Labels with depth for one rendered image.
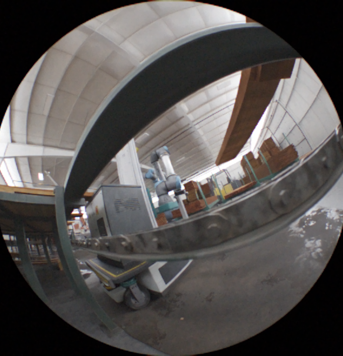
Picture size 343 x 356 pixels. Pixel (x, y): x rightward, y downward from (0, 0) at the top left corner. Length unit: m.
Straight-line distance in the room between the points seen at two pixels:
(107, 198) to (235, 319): 0.90
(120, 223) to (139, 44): 6.41
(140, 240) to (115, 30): 6.37
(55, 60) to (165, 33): 4.92
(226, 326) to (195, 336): 0.13
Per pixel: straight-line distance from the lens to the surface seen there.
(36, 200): 0.69
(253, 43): 0.40
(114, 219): 0.69
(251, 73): 0.54
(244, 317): 0.63
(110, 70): 6.50
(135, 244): 0.17
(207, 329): 0.63
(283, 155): 3.49
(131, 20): 6.38
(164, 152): 1.24
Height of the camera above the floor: 0.56
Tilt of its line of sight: 18 degrees up
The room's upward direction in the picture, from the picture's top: 20 degrees counter-clockwise
